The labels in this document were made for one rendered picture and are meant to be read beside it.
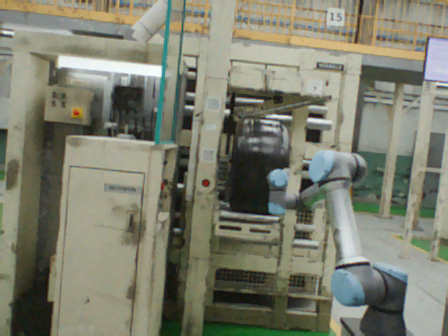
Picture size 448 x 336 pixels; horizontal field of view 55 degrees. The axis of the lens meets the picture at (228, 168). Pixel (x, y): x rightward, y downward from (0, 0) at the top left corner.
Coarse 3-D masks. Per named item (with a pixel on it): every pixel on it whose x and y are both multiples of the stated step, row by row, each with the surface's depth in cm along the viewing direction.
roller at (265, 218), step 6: (222, 210) 243; (222, 216) 242; (228, 216) 242; (234, 216) 242; (240, 216) 242; (246, 216) 242; (252, 216) 242; (258, 216) 242; (264, 216) 242; (270, 216) 243; (276, 216) 243; (264, 222) 244; (270, 222) 243; (276, 222) 243
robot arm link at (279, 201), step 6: (270, 192) 188; (276, 192) 186; (282, 192) 186; (270, 198) 188; (276, 198) 186; (282, 198) 186; (288, 198) 188; (294, 198) 189; (270, 204) 187; (276, 204) 186; (282, 204) 186; (288, 204) 188; (294, 204) 189; (270, 210) 187; (276, 210) 186; (282, 210) 186
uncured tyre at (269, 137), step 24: (240, 120) 248; (264, 120) 243; (240, 144) 232; (264, 144) 230; (288, 144) 234; (240, 168) 228; (264, 168) 227; (288, 168) 231; (240, 192) 232; (264, 192) 231
